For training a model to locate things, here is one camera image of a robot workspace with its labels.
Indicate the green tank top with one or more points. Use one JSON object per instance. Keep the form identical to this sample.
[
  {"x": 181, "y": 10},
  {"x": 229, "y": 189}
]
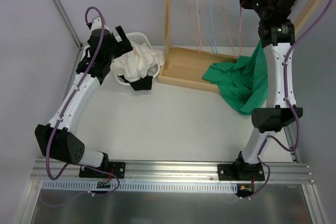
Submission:
[{"x": 244, "y": 84}]

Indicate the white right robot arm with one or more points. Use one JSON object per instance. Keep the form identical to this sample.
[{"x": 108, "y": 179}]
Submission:
[{"x": 277, "y": 36}]

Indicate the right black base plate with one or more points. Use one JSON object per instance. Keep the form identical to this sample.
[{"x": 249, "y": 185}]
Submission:
[{"x": 242, "y": 172}]

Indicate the wooden clothes rack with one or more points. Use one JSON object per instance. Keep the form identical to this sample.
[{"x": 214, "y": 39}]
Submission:
[{"x": 185, "y": 67}]

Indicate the white slotted cable duct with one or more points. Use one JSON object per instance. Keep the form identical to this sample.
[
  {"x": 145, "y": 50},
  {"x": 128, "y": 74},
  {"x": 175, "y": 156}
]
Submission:
[{"x": 225, "y": 188}]

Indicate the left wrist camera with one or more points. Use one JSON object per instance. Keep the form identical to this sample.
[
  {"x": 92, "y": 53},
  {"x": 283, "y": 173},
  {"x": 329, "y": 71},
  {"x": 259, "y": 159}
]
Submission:
[{"x": 96, "y": 27}]

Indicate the black tank top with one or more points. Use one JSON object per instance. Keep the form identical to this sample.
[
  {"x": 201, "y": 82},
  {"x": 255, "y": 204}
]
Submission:
[{"x": 143, "y": 84}]

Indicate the pink wire hanger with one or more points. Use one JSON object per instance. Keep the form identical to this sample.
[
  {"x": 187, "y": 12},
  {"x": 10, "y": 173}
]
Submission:
[{"x": 196, "y": 27}]

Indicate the aluminium mounting rail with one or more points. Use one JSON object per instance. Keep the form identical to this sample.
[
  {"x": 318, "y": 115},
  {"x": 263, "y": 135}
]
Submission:
[{"x": 201, "y": 172}]

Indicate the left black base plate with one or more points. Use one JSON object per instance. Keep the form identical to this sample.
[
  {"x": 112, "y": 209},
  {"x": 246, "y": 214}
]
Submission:
[{"x": 116, "y": 168}]

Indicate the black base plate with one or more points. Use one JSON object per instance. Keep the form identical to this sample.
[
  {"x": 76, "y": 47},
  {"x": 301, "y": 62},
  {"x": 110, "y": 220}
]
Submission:
[
  {"x": 116, "y": 168},
  {"x": 242, "y": 172}
]

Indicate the white perforated plastic basket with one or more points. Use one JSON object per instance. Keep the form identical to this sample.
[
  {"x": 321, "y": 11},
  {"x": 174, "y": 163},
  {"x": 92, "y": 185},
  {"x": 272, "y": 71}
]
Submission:
[{"x": 140, "y": 39}]

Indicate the pink hanger with cream top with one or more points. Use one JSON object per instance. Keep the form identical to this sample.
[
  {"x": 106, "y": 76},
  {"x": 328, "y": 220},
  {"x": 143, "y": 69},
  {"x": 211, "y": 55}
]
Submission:
[{"x": 228, "y": 24}]

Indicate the blue wire hanger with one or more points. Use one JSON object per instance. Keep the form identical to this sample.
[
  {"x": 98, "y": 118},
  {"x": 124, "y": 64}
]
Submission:
[{"x": 203, "y": 23}]

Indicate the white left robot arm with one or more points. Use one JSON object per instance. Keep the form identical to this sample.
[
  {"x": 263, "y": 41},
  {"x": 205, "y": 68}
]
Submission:
[{"x": 57, "y": 139}]

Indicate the cream tank top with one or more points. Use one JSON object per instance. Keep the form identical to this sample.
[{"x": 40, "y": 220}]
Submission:
[{"x": 140, "y": 62}]

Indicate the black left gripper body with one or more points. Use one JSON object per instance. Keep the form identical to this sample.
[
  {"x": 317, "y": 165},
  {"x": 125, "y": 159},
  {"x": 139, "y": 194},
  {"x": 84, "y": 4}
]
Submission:
[{"x": 122, "y": 44}]

